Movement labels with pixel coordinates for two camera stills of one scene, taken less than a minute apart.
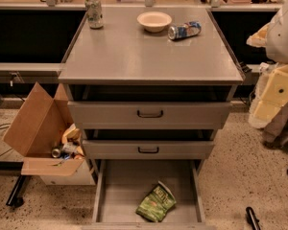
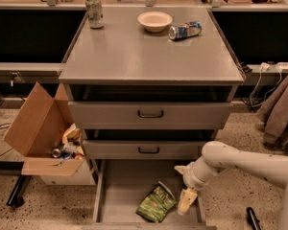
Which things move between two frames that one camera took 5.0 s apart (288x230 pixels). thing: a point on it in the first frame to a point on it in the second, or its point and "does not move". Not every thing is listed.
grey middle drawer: (148, 149) does not move
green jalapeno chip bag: (157, 202) does not move
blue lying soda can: (185, 30) does not move
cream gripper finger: (276, 87) to (196, 173)
